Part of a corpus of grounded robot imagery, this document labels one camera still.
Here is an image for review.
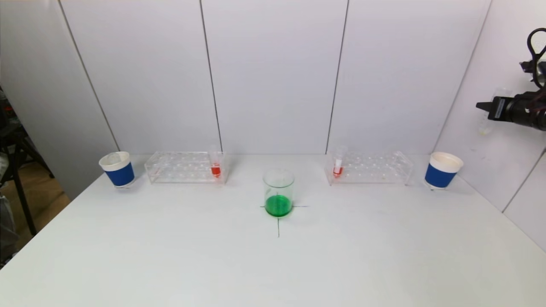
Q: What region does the clear glass beaker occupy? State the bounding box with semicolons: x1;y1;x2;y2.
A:
263;169;295;217

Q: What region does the white paper cup blue sleeve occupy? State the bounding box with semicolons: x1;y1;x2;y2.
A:
99;151;136;188
424;152;464;190

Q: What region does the grey fabric bundle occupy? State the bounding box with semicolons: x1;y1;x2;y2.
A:
0;195;20;258

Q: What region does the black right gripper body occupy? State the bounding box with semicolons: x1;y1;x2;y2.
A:
488;94;534;126

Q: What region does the yellow pigment test tube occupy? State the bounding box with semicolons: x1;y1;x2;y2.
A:
478;87;513;137

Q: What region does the clear acrylic test tube rack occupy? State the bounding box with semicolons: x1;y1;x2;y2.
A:
144;151;228;185
324;150;414;186

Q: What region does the white-labelled red pigment test tube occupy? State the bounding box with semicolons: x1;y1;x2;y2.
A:
332;145;347;179

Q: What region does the black metal stool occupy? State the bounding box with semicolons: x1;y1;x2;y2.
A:
0;85;55;237

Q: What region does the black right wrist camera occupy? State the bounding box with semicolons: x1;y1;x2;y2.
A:
519;60;546;88

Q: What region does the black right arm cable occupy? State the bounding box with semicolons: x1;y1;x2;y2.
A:
527;28;546;64

